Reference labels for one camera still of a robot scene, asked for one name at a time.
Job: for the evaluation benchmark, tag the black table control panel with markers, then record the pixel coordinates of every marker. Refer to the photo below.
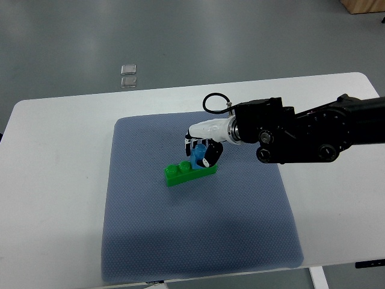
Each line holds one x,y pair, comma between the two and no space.
370,264

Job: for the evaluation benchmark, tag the white table leg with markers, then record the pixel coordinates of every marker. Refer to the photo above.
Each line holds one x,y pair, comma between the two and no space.
318,278

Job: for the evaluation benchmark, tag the metal floor plate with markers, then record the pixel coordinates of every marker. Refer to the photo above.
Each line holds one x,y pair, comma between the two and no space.
128,81
128,69

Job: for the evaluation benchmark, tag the long green block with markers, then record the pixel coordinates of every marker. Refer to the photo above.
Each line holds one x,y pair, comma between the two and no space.
176,174

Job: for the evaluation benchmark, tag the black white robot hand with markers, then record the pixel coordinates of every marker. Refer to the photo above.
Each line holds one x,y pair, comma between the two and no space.
213,132

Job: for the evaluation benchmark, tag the wooden box corner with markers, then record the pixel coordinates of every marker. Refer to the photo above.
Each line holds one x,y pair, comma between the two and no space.
363,6

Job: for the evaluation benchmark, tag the small blue block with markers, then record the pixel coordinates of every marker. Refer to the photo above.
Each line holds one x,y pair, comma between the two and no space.
197,156

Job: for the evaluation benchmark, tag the upper metal floor plate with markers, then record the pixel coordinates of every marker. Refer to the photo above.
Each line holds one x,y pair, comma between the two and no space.
128,69

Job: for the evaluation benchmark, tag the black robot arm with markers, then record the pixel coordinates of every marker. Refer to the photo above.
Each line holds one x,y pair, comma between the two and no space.
317,135

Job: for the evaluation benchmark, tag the lower metal floor plate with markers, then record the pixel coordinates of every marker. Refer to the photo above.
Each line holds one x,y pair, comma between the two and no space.
128,81

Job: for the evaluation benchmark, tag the blue grey foam mat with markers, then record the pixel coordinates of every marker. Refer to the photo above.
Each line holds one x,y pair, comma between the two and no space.
237,220

